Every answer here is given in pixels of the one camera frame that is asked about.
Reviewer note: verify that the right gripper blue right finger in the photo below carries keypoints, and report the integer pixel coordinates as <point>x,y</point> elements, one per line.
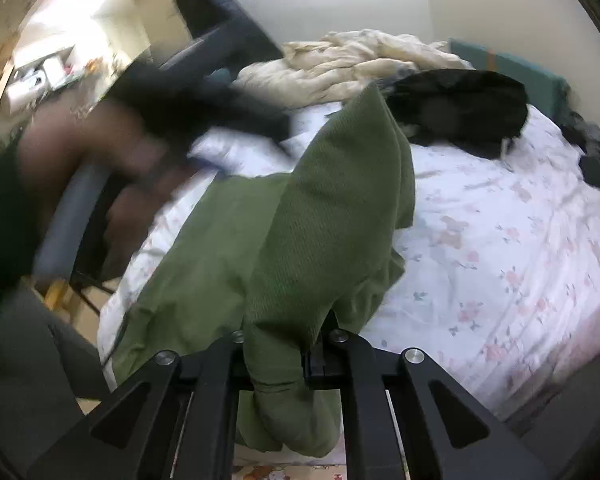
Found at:
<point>405,417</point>

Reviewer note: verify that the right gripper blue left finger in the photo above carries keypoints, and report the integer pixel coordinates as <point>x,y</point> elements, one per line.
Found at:
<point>174,418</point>

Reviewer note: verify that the olive green pants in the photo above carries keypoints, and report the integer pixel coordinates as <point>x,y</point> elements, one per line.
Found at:
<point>273,256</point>

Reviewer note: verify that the person's left hand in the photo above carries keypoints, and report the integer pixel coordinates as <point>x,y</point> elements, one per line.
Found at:
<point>57,142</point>

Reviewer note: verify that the yellow cartoon print blanket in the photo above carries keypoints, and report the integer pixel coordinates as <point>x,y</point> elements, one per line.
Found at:
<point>290,472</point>

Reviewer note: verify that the dark hanging curtain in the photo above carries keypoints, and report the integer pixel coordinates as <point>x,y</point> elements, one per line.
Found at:
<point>215,5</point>

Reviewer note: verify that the person's grey trouser leg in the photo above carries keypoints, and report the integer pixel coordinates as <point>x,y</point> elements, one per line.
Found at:
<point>46,367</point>

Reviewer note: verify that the cream crumpled duvet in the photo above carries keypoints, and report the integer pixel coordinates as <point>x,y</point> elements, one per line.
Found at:
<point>338,67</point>

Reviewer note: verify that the white floral bed sheet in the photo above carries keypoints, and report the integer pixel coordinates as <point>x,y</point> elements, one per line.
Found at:
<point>501,280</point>

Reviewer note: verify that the yellow wooden stool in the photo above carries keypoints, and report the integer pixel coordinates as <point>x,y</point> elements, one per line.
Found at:
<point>61,296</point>

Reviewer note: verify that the black garment on bed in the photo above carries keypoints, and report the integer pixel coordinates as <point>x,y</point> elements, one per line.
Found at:
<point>478,111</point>

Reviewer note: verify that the dark grey clothes pile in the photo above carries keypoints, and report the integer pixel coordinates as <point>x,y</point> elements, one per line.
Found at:
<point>586,135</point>

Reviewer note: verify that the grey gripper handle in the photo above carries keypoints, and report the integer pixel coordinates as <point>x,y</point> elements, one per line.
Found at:
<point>56,256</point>

